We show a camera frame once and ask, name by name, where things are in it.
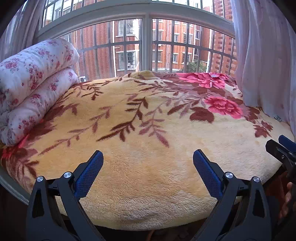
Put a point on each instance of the floral yellow plush blanket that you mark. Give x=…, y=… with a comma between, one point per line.
x=147, y=125

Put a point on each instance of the sheer curtain left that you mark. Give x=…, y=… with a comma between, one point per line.
x=19, y=33

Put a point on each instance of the sheer white curtain right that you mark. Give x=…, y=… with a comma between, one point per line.
x=265, y=44

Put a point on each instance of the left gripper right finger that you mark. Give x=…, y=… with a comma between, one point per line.
x=241, y=211

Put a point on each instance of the folded white floral quilt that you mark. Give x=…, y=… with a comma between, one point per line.
x=31, y=83

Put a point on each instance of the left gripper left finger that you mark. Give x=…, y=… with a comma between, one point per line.
x=54, y=211

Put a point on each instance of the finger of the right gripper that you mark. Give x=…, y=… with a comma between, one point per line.
x=284, y=156
x=287, y=143

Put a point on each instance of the person's right hand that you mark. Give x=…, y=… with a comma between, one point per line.
x=288, y=196

